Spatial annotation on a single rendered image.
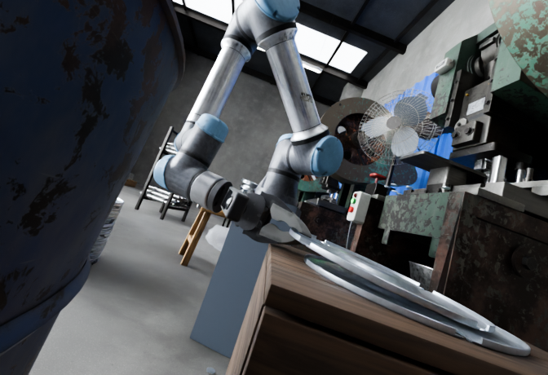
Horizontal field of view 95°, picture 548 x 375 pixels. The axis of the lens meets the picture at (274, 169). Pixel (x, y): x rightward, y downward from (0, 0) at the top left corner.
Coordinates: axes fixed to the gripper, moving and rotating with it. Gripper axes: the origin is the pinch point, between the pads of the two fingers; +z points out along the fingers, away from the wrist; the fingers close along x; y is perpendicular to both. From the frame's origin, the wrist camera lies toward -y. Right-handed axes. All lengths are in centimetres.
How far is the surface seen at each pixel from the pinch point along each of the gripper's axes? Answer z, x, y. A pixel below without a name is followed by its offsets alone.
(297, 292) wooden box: 3.7, 3.2, -24.6
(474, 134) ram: 37, -57, 53
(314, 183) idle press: -52, -67, 352
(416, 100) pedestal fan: 23, -113, 131
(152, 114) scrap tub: -8.2, -4.4, -34.6
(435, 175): 30, -38, 56
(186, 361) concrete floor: -16.1, 40.3, 18.1
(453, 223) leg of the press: 30.9, -17.7, 27.0
